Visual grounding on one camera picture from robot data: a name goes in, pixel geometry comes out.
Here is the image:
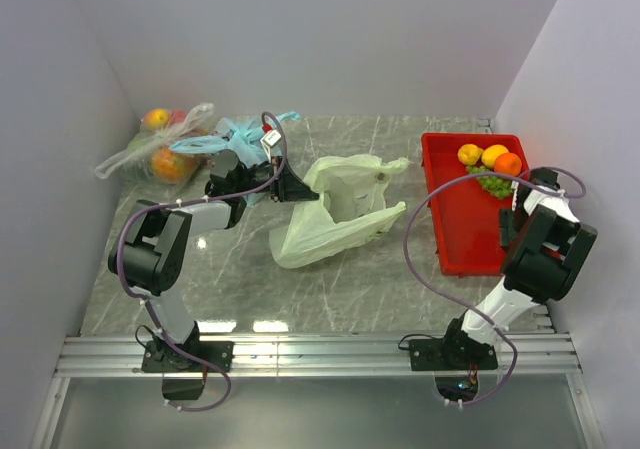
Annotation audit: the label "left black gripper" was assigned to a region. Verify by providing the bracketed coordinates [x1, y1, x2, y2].
[234, 156, 320, 203]

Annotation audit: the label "green fake grapes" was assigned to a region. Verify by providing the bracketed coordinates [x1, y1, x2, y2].
[466, 165, 514, 200]

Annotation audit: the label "orange fake orange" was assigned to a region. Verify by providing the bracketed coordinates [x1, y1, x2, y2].
[493, 152, 523, 176]

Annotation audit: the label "light green plastic bag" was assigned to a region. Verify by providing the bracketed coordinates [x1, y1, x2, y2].
[269, 154, 410, 269]

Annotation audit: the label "yellow orange fake fruit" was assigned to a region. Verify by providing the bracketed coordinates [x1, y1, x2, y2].
[481, 144, 509, 170]

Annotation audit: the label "yellow fake lemon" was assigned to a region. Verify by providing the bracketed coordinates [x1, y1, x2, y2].
[457, 144, 484, 166]

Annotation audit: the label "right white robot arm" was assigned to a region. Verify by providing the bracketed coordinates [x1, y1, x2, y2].
[440, 167, 598, 369]

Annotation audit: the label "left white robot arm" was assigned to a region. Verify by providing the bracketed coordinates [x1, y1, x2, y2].
[108, 149, 319, 372]

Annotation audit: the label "blue tied plastic bag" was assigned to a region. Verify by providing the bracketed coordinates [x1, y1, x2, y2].
[168, 111, 301, 209]

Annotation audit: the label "clear tied fruit bag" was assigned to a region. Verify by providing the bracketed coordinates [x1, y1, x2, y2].
[94, 103, 215, 185]

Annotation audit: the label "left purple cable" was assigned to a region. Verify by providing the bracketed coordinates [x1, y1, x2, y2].
[115, 111, 289, 413]

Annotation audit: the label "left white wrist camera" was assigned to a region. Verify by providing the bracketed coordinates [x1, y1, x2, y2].
[260, 124, 282, 158]

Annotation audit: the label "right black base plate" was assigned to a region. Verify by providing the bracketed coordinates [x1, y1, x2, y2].
[408, 337, 500, 403]

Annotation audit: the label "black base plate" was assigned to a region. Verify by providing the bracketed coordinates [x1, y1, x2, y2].
[408, 337, 500, 403]
[141, 339, 233, 402]

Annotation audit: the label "aluminium rail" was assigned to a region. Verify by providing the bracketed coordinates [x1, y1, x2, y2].
[54, 333, 582, 378]

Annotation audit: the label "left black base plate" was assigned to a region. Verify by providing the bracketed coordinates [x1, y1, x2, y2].
[141, 339, 233, 402]

